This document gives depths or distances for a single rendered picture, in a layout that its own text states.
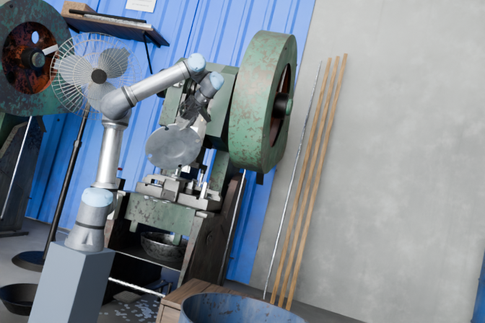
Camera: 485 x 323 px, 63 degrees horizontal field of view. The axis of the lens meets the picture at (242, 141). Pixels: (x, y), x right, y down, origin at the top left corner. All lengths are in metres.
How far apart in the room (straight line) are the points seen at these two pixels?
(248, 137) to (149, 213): 0.69
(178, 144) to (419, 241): 2.17
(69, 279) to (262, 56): 1.31
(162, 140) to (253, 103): 0.50
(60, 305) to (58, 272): 0.12
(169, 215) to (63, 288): 0.72
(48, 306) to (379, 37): 3.10
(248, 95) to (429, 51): 2.10
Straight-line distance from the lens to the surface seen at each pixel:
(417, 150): 3.52
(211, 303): 1.40
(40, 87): 3.37
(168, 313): 1.66
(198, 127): 2.36
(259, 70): 2.01
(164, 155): 2.11
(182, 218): 2.18
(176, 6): 4.11
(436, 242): 3.54
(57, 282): 1.75
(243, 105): 1.98
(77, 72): 2.88
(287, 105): 2.30
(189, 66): 1.71
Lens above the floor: 0.86
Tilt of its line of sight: 5 degrees up
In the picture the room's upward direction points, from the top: 14 degrees clockwise
